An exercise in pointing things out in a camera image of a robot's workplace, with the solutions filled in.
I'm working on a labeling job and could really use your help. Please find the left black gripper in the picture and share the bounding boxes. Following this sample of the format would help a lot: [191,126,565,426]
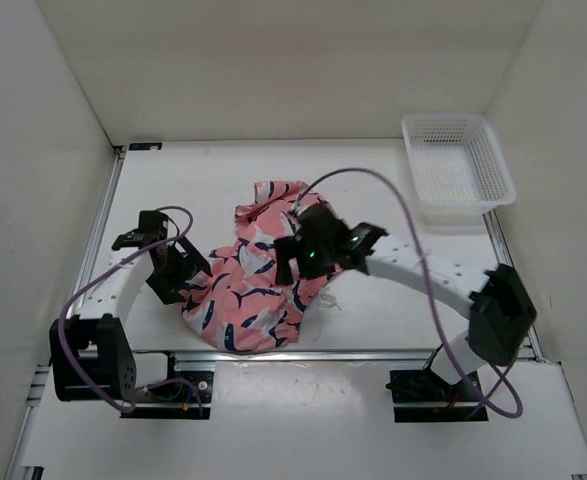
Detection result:
[147,235,210,304]

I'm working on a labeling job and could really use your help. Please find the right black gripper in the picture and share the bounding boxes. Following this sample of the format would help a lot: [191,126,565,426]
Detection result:
[275,232,337,286]

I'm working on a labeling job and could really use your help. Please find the pink shark print shorts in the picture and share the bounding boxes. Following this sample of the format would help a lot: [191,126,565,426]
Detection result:
[181,180,339,353]

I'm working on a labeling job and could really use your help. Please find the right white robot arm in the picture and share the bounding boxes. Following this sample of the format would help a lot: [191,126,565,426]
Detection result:
[274,205,537,400]

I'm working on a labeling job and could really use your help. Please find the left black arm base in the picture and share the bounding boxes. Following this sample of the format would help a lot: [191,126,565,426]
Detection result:
[120,351,215,421]

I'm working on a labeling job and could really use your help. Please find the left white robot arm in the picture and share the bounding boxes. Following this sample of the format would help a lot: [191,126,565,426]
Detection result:
[49,206,212,414]

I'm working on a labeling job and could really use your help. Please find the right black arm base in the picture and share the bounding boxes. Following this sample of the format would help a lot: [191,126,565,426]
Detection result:
[385,347,489,424]

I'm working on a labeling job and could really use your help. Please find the white plastic mesh basket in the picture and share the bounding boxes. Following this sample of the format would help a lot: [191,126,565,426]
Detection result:
[402,113,517,226]

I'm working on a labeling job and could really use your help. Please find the aluminium left rail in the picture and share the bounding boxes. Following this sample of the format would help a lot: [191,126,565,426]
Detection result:
[71,146,126,294]

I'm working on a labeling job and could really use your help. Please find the aluminium rail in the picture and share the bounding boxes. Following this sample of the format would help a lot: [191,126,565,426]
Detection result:
[71,146,126,294]
[173,349,433,363]
[483,211,546,363]

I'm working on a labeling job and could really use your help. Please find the aluminium front rail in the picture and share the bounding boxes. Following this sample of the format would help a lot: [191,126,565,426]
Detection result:
[173,349,433,363]

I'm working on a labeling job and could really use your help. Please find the aluminium right rail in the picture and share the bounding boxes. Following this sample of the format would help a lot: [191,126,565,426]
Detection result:
[483,211,546,363]

